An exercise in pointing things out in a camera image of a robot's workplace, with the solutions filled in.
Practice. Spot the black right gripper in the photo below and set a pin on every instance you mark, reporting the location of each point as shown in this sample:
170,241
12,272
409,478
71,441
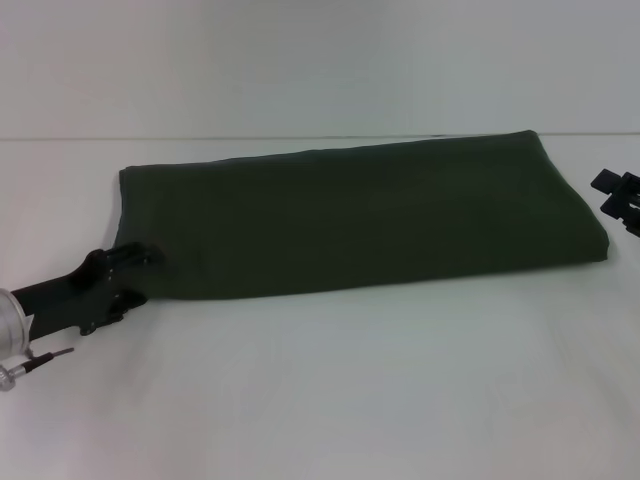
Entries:
627,200

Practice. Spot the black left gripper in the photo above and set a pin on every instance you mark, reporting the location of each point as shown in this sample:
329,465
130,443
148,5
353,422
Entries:
70,295

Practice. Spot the dark green shirt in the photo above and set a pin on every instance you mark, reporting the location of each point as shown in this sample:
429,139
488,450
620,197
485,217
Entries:
350,220

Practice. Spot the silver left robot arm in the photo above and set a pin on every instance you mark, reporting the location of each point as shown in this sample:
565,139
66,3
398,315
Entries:
12,322

